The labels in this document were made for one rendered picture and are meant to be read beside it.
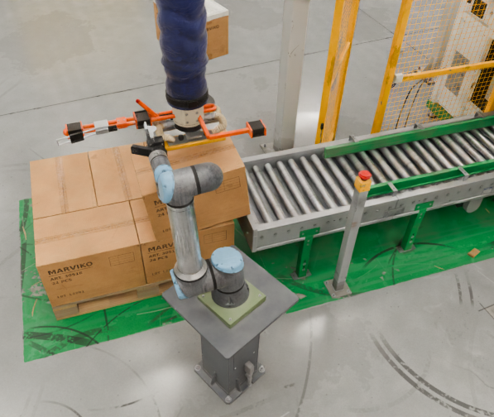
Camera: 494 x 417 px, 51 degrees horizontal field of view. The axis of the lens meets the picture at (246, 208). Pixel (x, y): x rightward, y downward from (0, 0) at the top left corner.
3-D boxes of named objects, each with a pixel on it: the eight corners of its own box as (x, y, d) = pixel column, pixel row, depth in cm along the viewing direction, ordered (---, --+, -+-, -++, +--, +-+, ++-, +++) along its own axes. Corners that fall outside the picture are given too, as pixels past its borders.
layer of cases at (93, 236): (197, 173, 423) (194, 132, 395) (233, 263, 356) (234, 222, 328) (43, 202, 394) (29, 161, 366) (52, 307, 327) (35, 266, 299)
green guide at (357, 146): (500, 115, 421) (504, 106, 415) (508, 122, 414) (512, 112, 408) (318, 150, 382) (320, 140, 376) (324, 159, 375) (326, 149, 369)
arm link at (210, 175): (224, 156, 199) (199, 169, 264) (193, 164, 196) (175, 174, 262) (232, 185, 199) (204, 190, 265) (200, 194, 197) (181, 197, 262)
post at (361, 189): (339, 282, 365) (366, 174, 295) (343, 289, 360) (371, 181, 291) (331, 285, 363) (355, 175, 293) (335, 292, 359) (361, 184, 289)
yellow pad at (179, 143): (220, 130, 294) (220, 122, 290) (226, 140, 287) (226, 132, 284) (161, 141, 285) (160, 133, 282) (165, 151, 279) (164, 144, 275)
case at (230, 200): (231, 174, 351) (224, 127, 323) (251, 213, 325) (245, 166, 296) (145, 198, 342) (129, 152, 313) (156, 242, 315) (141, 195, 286)
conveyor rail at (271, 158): (491, 128, 433) (499, 109, 420) (494, 131, 430) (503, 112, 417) (224, 181, 377) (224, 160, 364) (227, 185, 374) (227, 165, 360)
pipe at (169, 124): (212, 108, 303) (212, 100, 299) (224, 132, 286) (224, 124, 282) (154, 118, 294) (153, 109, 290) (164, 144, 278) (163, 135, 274)
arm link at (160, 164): (156, 189, 247) (154, 173, 239) (151, 172, 255) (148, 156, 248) (176, 184, 249) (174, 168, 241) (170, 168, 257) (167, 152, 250)
